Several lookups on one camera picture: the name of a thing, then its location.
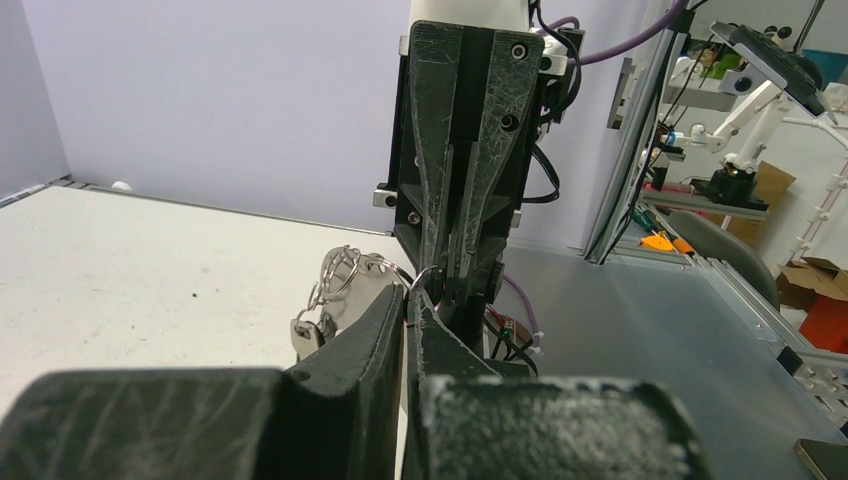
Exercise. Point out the aluminium frame rail right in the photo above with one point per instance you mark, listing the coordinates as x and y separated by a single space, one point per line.
779 79

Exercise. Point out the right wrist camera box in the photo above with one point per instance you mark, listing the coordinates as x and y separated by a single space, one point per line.
512 15

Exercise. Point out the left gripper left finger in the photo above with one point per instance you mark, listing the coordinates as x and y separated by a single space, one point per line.
333 415

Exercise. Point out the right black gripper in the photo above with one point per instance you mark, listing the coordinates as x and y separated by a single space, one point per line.
470 106

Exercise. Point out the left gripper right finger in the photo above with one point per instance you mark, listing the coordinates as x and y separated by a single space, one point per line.
468 421

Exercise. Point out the large silver keyring plate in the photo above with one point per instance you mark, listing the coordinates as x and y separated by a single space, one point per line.
351 291

